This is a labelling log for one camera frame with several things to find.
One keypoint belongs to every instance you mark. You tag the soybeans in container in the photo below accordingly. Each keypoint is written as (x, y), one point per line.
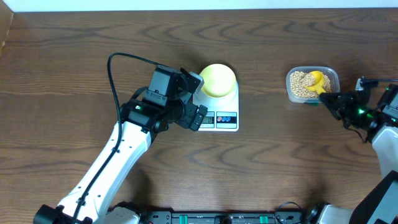
(299, 81)

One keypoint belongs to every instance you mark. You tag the clear plastic container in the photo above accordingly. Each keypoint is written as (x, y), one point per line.
(331, 74)

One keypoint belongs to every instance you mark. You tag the yellow plastic measuring scoop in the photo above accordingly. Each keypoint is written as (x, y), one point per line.
(318, 82)

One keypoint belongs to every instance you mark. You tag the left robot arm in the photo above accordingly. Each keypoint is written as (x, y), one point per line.
(149, 112)

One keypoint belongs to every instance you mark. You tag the pale yellow bowl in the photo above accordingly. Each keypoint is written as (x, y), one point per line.
(219, 80)

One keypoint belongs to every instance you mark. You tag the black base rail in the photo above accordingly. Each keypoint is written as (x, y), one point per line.
(287, 212)

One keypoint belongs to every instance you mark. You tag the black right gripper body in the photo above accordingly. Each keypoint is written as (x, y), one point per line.
(361, 112)

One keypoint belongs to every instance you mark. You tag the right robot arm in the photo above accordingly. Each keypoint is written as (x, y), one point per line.
(380, 123)

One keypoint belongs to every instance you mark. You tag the white digital kitchen scale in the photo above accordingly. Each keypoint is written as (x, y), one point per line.
(223, 112)

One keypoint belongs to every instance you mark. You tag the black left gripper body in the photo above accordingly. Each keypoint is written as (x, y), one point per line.
(185, 119)

